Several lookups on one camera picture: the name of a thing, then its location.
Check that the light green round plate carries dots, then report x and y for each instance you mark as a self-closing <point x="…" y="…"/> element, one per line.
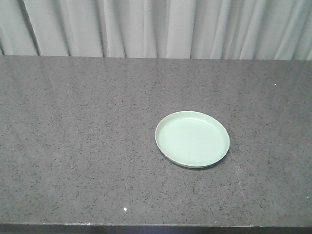
<point x="192" y="139"/>

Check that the white pleated curtain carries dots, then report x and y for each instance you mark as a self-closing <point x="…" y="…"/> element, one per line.
<point x="171" y="29"/>

